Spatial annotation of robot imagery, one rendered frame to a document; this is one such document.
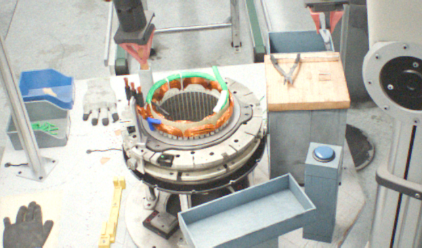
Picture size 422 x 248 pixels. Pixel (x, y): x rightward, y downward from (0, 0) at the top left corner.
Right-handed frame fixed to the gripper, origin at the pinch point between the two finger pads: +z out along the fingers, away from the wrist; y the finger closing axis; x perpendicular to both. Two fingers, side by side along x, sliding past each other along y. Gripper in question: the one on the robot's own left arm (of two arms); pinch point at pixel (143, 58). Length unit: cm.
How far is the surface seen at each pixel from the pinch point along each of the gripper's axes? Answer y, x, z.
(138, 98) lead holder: 14.8, 3.6, -1.4
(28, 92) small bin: -33, -58, 40
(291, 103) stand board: -5.2, 30.9, 17.5
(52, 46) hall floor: -164, -133, 122
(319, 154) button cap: 9.3, 38.5, 19.1
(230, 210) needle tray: 26.4, 21.8, 18.4
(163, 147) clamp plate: 17.3, 6.9, 10.2
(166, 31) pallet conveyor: -166, -62, 114
